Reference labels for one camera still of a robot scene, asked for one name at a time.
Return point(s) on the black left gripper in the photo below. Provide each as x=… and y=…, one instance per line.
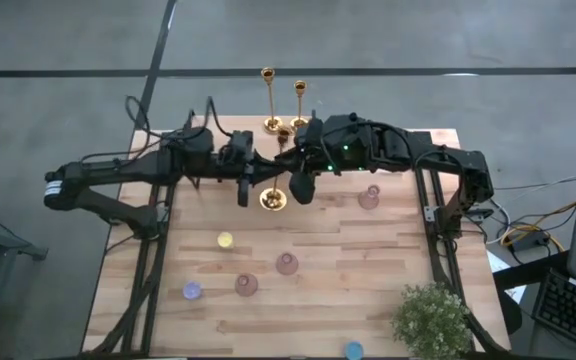
x=225, y=162

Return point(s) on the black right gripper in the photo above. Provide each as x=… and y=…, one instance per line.
x=330, y=150

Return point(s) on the short gold candlestick holder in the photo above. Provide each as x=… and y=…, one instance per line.
x=298, y=122

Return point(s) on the tall gold candlestick holder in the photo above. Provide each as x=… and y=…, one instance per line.
x=273, y=125
x=273, y=200

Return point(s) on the pink ribbed glass candle holder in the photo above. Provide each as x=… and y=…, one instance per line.
x=286, y=265
x=368, y=200
x=246, y=286

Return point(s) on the yellow candle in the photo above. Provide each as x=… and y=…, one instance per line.
x=225, y=240

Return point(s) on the purple candle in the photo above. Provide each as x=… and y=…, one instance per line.
x=192, y=290

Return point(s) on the blue candle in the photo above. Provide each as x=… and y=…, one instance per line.
x=354, y=351

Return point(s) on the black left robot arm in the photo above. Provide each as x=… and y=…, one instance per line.
x=118, y=170

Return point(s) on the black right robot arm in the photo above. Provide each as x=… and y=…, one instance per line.
x=448, y=160

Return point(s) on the artificial plant with white flowers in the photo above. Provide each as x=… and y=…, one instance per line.
x=430, y=320

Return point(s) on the white paper sheet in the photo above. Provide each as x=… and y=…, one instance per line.
x=498, y=265

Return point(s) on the black power adapter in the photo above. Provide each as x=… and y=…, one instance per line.
x=530, y=242

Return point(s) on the black keyboard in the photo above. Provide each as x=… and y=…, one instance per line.
x=568, y=310

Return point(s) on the black aluminium rig frame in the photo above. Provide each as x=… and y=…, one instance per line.
x=143, y=300

